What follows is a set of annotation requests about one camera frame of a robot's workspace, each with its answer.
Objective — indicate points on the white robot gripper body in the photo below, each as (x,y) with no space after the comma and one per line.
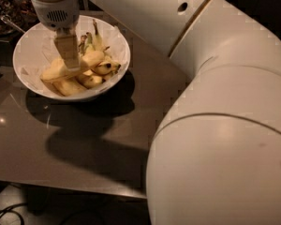
(55,14)

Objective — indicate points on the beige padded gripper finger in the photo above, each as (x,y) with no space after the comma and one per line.
(66,43)

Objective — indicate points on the large yellow top banana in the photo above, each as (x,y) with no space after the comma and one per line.
(59,71)

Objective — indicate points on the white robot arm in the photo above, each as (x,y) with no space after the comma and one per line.
(216,157)

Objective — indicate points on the greenish banana bunch with stems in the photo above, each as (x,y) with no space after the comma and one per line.
(92,41)

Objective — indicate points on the dark bowl of snacks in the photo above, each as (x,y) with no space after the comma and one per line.
(20,12)

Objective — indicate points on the yellow banana with black spot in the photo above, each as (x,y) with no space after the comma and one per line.
(106,67)

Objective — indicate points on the yellow banana bottom of bowl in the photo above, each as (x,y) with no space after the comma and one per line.
(69,87)

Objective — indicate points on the small yellow banana middle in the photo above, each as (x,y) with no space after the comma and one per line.
(91,81)

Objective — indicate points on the white ceramic bowl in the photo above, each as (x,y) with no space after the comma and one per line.
(31,47)

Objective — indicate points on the metal spoon handle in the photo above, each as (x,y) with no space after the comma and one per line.
(5,19)

